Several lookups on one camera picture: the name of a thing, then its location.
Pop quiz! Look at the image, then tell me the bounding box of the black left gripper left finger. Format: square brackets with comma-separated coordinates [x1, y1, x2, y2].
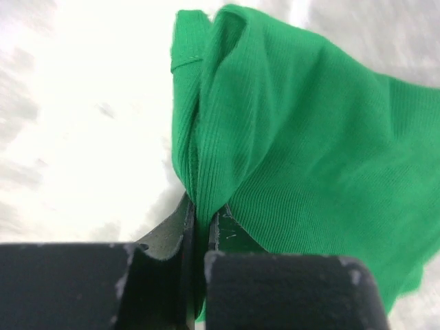
[1, 197, 195, 330]

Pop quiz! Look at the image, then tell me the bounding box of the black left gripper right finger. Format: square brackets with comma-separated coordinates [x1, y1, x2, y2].
[204, 206, 389, 330]

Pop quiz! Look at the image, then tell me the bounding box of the green tank top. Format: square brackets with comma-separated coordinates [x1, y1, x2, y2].
[170, 5, 439, 311]

